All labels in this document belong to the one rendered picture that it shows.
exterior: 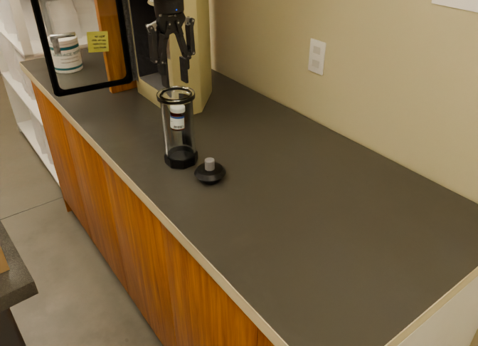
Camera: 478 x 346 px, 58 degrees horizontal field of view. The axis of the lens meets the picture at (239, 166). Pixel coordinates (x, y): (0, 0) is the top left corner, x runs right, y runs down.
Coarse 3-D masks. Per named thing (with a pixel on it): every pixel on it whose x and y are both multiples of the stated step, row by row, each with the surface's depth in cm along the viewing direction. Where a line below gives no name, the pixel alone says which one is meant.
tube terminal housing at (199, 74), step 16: (128, 0) 157; (192, 0) 140; (192, 16) 143; (208, 16) 162; (208, 32) 164; (176, 48) 145; (208, 48) 166; (176, 64) 147; (192, 64) 151; (208, 64) 169; (176, 80) 150; (192, 80) 154; (208, 80) 171; (144, 96) 174; (208, 96) 173
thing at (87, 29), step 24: (48, 0) 146; (72, 0) 149; (96, 0) 153; (48, 24) 149; (72, 24) 153; (96, 24) 157; (72, 48) 157; (96, 48) 161; (120, 48) 165; (72, 72) 161; (96, 72) 165; (120, 72) 170
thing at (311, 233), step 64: (128, 128) 152; (256, 128) 152; (320, 128) 152; (192, 192) 120; (256, 192) 120; (320, 192) 120; (384, 192) 120; (448, 192) 120; (256, 256) 99; (320, 256) 99; (384, 256) 99; (448, 256) 99; (256, 320) 87; (320, 320) 85; (384, 320) 85
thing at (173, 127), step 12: (156, 96) 120; (168, 96) 126; (180, 96) 127; (192, 96) 120; (168, 108) 120; (180, 108) 120; (192, 108) 124; (168, 120) 122; (180, 120) 122; (192, 120) 125; (168, 132) 124; (180, 132) 124; (192, 132) 127; (168, 144) 127; (180, 144) 126; (192, 144) 128; (168, 156) 130; (180, 156) 128; (192, 156) 130
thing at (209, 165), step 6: (204, 162) 127; (210, 162) 121; (216, 162) 127; (198, 168) 124; (204, 168) 124; (210, 168) 122; (216, 168) 124; (222, 168) 124; (198, 174) 122; (204, 174) 121; (210, 174) 121; (216, 174) 121; (222, 174) 123; (204, 180) 121; (210, 180) 121; (216, 180) 122
